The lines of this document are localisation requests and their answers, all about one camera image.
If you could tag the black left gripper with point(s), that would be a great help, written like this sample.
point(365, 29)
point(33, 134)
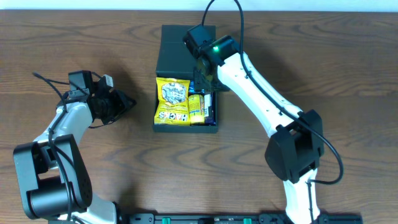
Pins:
point(115, 104)

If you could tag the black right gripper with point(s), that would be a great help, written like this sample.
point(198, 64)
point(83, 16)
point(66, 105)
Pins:
point(202, 78)

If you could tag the dark blue gum stick pack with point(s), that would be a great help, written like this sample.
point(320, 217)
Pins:
point(208, 105)

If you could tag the yellow gum container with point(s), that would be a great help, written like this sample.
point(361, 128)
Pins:
point(196, 109)

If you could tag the yellow Hacks candy bag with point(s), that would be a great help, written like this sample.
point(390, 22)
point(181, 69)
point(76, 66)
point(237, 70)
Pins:
point(172, 95)

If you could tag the blue Eclipse gum pack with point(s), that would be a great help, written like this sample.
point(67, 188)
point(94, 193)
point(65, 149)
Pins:
point(209, 120)

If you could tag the blue snack bar wrapper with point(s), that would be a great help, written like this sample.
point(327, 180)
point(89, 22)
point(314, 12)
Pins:
point(192, 90)

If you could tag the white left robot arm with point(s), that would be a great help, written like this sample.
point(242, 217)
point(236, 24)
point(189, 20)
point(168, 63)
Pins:
point(53, 180)

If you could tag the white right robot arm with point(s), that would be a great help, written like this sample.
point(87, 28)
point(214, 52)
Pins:
point(293, 152)

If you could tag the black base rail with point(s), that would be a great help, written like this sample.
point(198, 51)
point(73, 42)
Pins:
point(262, 218)

